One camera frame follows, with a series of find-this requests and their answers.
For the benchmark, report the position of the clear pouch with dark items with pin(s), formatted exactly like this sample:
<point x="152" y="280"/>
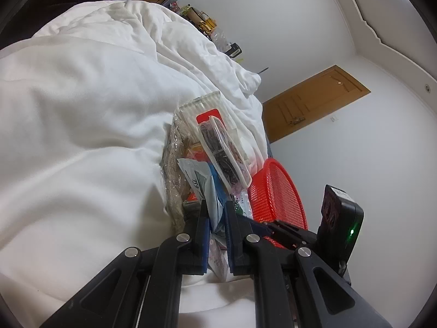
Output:
<point x="218" y="150"/>

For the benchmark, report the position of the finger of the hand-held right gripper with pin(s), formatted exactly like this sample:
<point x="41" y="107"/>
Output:
<point x="290" y="234"/>

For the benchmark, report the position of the floral tissue packet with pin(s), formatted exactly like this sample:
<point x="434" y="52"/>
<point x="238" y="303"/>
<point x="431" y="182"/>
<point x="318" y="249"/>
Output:
<point x="240" y="202"/>

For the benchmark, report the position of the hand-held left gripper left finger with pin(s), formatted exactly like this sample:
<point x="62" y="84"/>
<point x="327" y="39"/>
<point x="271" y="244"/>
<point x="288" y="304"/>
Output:
<point x="205" y="246"/>

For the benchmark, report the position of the white pink printed packet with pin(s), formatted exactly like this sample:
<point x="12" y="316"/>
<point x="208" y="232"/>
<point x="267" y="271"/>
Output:
<point x="218" y="263"/>

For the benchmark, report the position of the black kettle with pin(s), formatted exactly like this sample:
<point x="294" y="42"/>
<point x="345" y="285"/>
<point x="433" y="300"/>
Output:
<point x="234" y="49"/>

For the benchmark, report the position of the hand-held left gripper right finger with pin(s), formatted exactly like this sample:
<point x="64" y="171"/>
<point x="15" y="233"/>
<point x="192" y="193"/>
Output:
<point x="229" y="246"/>

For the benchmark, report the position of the blue packet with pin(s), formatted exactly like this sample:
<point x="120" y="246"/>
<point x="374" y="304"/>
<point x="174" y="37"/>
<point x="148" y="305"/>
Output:
<point x="220" y="194"/>

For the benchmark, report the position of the white duvet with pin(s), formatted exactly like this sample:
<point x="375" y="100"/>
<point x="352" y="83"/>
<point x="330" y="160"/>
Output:
<point x="85" y="126"/>

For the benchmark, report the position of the wooden door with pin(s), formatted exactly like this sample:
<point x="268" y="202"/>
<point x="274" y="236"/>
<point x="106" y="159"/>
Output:
<point x="307" y="102"/>

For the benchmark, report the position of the white green packet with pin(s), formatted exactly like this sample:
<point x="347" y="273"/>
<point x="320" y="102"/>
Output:
<point x="201" y="181"/>

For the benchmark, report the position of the cluttered side table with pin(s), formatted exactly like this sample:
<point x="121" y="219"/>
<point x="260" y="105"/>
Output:
<point x="205" y="24"/>

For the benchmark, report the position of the red plastic basket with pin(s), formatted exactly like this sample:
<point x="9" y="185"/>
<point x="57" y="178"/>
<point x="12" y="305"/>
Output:
<point x="273" y="191"/>

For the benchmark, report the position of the white towel packet red label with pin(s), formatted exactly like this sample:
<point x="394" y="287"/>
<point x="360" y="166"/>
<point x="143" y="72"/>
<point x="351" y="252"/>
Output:
<point x="205" y="104"/>

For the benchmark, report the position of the clear bag with grey cloth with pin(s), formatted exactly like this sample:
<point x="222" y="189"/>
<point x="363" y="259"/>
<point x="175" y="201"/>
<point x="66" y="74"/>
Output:
<point x="170" y="184"/>

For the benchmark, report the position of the thin dark rod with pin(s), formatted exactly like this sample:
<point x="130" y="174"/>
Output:
<point x="263" y="70"/>

